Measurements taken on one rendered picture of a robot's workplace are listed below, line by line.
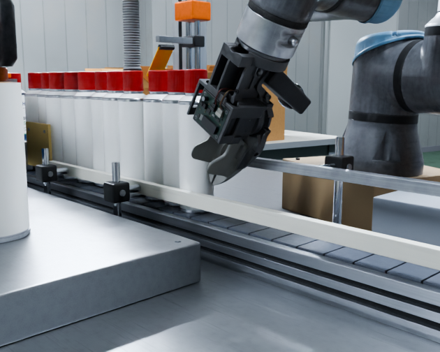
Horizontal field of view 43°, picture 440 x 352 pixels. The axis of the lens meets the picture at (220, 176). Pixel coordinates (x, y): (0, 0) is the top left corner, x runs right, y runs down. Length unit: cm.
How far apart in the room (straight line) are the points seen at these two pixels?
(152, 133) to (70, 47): 466
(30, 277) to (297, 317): 27
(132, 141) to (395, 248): 49
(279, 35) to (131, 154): 36
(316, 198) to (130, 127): 34
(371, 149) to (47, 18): 473
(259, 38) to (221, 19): 562
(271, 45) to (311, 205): 41
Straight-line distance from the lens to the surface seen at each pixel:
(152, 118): 87
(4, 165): 69
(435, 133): 897
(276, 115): 268
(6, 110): 69
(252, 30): 66
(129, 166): 92
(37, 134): 117
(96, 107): 100
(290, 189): 103
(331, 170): 70
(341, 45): 734
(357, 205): 92
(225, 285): 67
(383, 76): 93
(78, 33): 555
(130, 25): 111
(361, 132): 95
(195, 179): 79
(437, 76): 87
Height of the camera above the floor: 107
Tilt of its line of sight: 10 degrees down
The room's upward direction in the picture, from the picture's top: straight up
